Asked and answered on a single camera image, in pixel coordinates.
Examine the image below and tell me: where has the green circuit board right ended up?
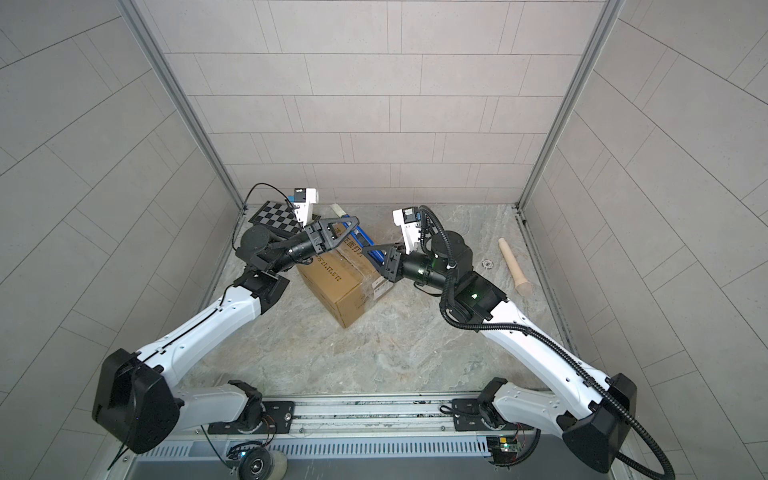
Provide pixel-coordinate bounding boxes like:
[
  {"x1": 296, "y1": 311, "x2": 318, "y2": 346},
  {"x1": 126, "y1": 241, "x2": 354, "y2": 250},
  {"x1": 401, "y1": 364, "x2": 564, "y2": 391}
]
[{"x1": 486, "y1": 436, "x2": 521, "y2": 466}]

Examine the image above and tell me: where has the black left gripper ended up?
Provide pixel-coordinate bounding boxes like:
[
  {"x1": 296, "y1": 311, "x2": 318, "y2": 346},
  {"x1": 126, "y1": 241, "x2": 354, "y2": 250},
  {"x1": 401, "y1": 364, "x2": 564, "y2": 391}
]
[{"x1": 266, "y1": 225, "x2": 356, "y2": 278}]

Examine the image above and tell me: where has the black corrugated cable conduit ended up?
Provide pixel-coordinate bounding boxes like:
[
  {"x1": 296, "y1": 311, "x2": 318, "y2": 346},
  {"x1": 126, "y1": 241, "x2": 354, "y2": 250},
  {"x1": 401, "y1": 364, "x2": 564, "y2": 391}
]
[{"x1": 418, "y1": 205, "x2": 677, "y2": 480}]

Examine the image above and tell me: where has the black white chessboard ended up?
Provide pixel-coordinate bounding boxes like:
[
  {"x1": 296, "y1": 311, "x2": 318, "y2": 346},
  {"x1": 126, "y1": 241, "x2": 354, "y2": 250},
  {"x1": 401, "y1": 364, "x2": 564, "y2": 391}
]
[{"x1": 248, "y1": 201, "x2": 303, "y2": 238}]

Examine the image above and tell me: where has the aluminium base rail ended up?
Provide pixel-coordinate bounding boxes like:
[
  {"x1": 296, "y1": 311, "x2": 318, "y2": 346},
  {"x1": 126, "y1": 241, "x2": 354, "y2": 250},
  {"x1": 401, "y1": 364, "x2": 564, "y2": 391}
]
[{"x1": 108, "y1": 394, "x2": 602, "y2": 479}]

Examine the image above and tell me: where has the aluminium corner post left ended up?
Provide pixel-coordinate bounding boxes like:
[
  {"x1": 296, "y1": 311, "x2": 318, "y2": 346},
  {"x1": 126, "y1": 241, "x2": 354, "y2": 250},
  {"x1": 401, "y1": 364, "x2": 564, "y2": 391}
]
[{"x1": 116, "y1": 0, "x2": 244, "y2": 209}]

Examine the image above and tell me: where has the round black speaker device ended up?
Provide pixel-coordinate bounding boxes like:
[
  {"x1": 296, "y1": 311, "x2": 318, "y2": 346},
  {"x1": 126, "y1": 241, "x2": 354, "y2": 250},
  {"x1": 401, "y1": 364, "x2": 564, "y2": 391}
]
[{"x1": 227, "y1": 441, "x2": 288, "y2": 480}]

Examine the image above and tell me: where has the blue box cutter knife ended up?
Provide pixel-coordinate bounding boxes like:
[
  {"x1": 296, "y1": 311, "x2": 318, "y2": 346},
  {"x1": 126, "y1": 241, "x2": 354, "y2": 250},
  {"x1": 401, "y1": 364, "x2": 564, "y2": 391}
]
[{"x1": 331, "y1": 203, "x2": 384, "y2": 264}]

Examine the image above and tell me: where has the brown cardboard express box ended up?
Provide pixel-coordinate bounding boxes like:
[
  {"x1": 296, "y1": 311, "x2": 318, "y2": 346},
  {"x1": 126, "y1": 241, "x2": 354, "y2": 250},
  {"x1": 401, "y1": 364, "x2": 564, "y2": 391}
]
[{"x1": 298, "y1": 234, "x2": 394, "y2": 328}]

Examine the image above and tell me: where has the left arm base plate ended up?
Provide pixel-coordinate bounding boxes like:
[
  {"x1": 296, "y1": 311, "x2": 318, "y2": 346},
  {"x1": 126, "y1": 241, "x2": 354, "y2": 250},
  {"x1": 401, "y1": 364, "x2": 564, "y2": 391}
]
[{"x1": 207, "y1": 401, "x2": 296, "y2": 435}]

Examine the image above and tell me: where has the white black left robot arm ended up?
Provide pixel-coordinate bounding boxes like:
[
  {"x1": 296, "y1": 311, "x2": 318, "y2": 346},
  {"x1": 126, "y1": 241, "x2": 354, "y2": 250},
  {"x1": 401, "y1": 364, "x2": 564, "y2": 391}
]
[{"x1": 92, "y1": 216, "x2": 359, "y2": 454}]

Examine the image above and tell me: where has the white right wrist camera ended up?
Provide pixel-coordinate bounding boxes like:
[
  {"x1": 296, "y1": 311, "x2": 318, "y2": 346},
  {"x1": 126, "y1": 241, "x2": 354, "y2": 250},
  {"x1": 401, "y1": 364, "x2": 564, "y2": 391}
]
[{"x1": 393, "y1": 206, "x2": 421, "y2": 254}]

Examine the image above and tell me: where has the aluminium corner post right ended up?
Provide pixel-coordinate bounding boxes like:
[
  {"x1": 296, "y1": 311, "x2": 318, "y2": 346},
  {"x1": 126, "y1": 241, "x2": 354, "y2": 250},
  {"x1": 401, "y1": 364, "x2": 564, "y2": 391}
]
[{"x1": 517, "y1": 0, "x2": 624, "y2": 212}]

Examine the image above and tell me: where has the cream plastic handle tool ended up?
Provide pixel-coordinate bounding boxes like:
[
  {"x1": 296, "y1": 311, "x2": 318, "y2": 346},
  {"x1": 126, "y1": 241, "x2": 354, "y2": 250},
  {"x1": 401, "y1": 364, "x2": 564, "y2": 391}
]
[{"x1": 498, "y1": 238, "x2": 534, "y2": 297}]

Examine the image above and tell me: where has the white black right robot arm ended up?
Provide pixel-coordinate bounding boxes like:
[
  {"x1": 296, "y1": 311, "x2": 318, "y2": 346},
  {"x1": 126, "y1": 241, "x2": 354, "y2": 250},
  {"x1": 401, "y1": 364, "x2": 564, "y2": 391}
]
[{"x1": 363, "y1": 231, "x2": 642, "y2": 473}]

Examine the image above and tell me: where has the aluminium corner post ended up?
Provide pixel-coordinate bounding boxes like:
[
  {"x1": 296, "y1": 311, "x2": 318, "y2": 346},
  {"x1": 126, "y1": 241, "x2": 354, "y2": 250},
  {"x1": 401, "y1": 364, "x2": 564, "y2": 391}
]
[
  {"x1": 517, "y1": 0, "x2": 624, "y2": 212},
  {"x1": 116, "y1": 0, "x2": 244, "y2": 209}
]

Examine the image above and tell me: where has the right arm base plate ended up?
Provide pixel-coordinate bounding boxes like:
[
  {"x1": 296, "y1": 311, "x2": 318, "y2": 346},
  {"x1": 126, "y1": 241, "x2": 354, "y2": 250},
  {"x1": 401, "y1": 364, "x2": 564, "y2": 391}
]
[{"x1": 440, "y1": 398, "x2": 535, "y2": 433}]

